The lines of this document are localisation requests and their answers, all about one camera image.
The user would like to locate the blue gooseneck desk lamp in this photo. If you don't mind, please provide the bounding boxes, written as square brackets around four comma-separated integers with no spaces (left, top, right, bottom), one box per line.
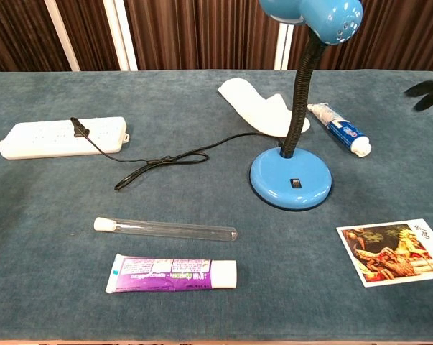
[249,0,364,211]

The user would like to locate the blue white toothpaste tube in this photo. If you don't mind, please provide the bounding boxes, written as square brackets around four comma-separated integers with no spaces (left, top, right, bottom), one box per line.
[307,102,372,158]

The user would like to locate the dragon picture card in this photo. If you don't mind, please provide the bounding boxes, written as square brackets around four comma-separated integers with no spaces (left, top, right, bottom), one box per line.
[335,218,433,288]

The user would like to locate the white cloth slipper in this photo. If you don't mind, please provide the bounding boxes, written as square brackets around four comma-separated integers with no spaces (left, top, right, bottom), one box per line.
[217,78,311,138]

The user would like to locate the brown pleated curtain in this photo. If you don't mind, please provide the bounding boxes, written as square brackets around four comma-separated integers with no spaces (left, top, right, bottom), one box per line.
[0,0,433,73]

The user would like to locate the clear capped test tube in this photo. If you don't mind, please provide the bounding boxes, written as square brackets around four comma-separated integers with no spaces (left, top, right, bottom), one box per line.
[93,216,238,242]

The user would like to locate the purple white cream tube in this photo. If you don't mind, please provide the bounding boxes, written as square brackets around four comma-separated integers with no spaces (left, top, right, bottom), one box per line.
[105,253,238,295]

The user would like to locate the white power strip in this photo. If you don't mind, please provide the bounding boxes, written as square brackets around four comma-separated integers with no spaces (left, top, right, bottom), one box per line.
[0,116,130,160]

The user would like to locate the blue-grey velvet table cloth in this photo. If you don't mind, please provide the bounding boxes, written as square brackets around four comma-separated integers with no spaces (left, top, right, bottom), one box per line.
[0,69,433,342]

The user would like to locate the white curtain frame post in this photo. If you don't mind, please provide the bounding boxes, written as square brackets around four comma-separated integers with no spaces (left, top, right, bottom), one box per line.
[274,23,294,71]
[103,0,139,72]
[44,0,81,72]

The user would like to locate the black lamp power cord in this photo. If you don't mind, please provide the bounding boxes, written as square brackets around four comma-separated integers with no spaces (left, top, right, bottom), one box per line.
[70,116,285,192]

